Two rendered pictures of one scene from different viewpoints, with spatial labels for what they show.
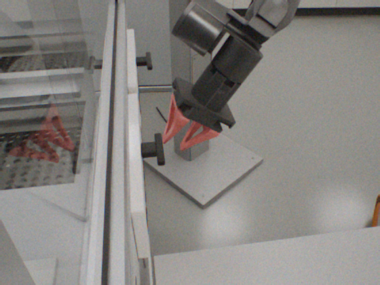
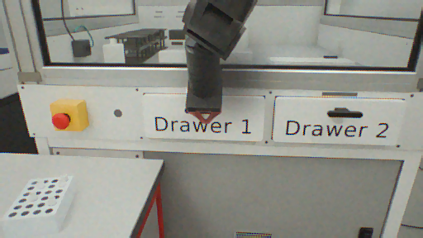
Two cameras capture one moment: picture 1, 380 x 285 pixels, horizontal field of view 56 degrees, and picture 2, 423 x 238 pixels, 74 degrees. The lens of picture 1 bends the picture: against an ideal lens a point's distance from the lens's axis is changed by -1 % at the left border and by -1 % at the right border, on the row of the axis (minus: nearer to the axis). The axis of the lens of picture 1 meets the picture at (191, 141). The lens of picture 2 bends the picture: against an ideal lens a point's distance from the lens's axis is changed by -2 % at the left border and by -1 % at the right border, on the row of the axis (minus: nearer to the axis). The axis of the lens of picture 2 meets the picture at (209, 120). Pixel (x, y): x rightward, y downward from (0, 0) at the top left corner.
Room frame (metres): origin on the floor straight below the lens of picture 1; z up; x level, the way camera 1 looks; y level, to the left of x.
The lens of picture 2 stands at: (0.60, -0.53, 1.12)
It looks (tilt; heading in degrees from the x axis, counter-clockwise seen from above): 22 degrees down; 103
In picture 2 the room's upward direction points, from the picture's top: straight up
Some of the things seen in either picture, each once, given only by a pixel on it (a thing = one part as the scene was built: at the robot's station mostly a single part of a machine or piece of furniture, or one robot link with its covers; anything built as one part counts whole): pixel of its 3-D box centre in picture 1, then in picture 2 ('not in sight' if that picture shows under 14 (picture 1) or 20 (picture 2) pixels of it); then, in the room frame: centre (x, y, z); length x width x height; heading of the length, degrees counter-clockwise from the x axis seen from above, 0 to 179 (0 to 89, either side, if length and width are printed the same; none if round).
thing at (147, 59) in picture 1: (143, 61); (343, 112); (0.75, 0.11, 0.91); 0.07 x 0.04 x 0.01; 8
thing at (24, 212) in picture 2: not in sight; (43, 203); (0.19, -0.18, 0.78); 0.12 x 0.08 x 0.04; 113
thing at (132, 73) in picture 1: (133, 74); (336, 121); (0.75, 0.14, 0.87); 0.29 x 0.02 x 0.11; 8
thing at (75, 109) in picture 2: not in sight; (68, 115); (0.11, 0.02, 0.88); 0.07 x 0.05 x 0.07; 8
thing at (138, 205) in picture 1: (137, 165); (202, 117); (0.44, 0.09, 0.87); 0.29 x 0.02 x 0.11; 8
